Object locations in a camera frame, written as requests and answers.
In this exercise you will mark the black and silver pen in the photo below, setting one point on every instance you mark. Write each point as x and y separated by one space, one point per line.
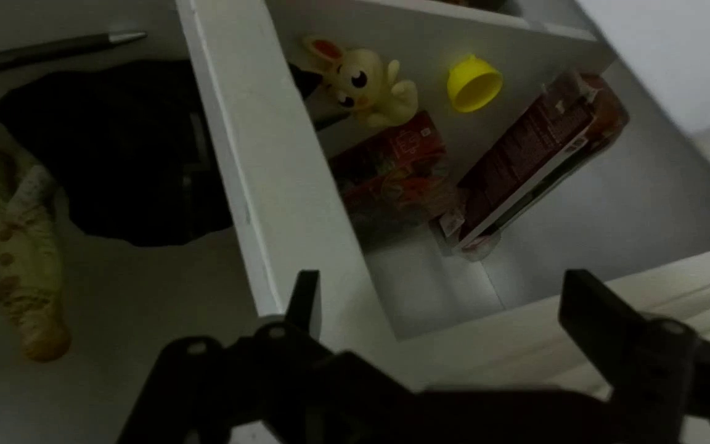
40 50

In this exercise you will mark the yellow plush rabbit toy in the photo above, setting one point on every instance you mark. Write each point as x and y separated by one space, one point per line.
367 83

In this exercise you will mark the spotted yellow plush toy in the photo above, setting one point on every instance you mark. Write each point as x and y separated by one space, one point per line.
19 246

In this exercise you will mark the yellow plastic cup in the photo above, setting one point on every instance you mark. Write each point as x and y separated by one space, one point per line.
472 86

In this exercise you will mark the white cabinet door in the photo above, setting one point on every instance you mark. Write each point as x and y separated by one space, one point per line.
669 55

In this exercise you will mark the brown wrapped snack packet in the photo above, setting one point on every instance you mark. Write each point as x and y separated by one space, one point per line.
534 154

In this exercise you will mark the red snack packet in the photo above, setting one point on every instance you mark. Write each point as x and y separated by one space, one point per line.
392 172

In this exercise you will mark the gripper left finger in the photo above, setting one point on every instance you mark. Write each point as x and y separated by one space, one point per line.
250 370

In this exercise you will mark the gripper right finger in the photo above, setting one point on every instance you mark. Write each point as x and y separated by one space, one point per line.
632 345

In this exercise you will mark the black cloth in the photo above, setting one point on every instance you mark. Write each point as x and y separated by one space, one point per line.
121 154

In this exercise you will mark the white cabinet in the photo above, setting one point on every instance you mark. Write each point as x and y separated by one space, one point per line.
306 203

